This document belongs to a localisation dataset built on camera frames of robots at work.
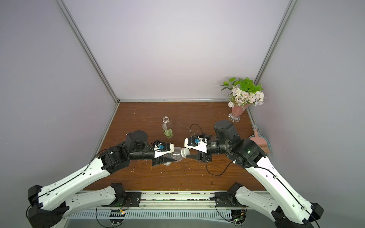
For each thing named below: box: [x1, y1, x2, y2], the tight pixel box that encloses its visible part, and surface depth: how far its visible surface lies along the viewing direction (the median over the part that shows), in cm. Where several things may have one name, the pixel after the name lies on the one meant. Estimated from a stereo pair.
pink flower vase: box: [228, 103, 250, 123], surface depth 106 cm
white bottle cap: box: [180, 147, 191, 159], surface depth 59 cm
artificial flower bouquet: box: [219, 76, 266, 108], surface depth 86 cm
